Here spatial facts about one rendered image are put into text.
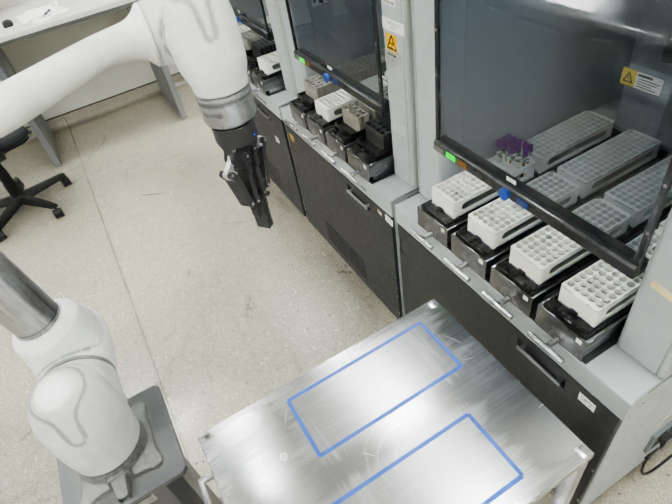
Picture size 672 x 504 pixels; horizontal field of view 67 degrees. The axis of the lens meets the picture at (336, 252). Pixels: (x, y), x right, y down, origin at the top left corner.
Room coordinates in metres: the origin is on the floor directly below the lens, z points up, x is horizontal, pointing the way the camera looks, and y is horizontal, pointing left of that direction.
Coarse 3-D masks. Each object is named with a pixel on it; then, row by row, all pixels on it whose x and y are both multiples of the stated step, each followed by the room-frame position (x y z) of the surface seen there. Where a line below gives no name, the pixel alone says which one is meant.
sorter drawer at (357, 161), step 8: (352, 152) 1.46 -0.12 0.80; (360, 152) 1.44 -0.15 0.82; (368, 152) 1.45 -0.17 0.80; (392, 152) 1.41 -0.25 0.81; (352, 160) 1.46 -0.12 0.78; (360, 160) 1.41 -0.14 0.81; (368, 160) 1.38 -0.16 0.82; (376, 160) 1.39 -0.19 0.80; (384, 160) 1.39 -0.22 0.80; (392, 160) 1.40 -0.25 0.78; (352, 168) 1.47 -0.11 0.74; (360, 168) 1.41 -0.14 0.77; (368, 168) 1.37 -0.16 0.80; (376, 168) 1.38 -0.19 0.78; (384, 168) 1.39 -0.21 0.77; (352, 176) 1.40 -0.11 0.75; (368, 176) 1.37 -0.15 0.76
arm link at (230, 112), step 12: (228, 96) 0.75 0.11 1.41; (240, 96) 0.76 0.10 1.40; (252, 96) 0.79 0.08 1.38; (204, 108) 0.76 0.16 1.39; (216, 108) 0.75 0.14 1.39; (228, 108) 0.75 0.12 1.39; (240, 108) 0.75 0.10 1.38; (252, 108) 0.77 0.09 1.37; (204, 120) 0.77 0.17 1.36; (216, 120) 0.75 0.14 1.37; (228, 120) 0.75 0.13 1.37; (240, 120) 0.75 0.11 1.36
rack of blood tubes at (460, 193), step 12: (456, 180) 1.12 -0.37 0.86; (468, 180) 1.11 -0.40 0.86; (480, 180) 1.10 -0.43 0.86; (432, 192) 1.11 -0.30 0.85; (444, 192) 1.08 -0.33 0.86; (456, 192) 1.07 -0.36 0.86; (468, 192) 1.06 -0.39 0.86; (480, 192) 1.06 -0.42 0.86; (492, 192) 1.11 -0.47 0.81; (444, 204) 1.06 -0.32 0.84; (456, 204) 1.03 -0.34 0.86; (468, 204) 1.08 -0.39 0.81; (480, 204) 1.06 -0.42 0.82
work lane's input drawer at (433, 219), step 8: (424, 208) 1.09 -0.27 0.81; (432, 208) 1.08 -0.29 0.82; (440, 208) 1.07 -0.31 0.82; (424, 216) 1.09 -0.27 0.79; (432, 216) 1.06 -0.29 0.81; (440, 216) 1.04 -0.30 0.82; (448, 216) 1.03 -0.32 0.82; (464, 216) 1.03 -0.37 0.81; (424, 224) 1.09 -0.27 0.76; (432, 224) 1.05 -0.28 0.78; (440, 224) 1.02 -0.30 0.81; (448, 224) 1.01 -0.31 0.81; (456, 224) 1.01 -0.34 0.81; (464, 224) 1.02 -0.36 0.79; (416, 232) 1.07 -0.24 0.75; (432, 232) 1.05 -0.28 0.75; (440, 232) 1.02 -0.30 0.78; (448, 232) 0.99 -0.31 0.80; (424, 240) 1.03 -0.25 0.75; (440, 240) 1.02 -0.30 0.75; (448, 240) 0.99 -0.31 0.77; (432, 248) 1.00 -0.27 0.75
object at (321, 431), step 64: (448, 320) 0.69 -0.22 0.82; (320, 384) 0.59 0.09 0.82; (384, 384) 0.56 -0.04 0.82; (448, 384) 0.53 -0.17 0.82; (512, 384) 0.50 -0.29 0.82; (256, 448) 0.48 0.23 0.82; (320, 448) 0.45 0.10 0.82; (384, 448) 0.43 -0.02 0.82; (448, 448) 0.40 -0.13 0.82; (512, 448) 0.38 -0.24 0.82; (576, 448) 0.36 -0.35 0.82
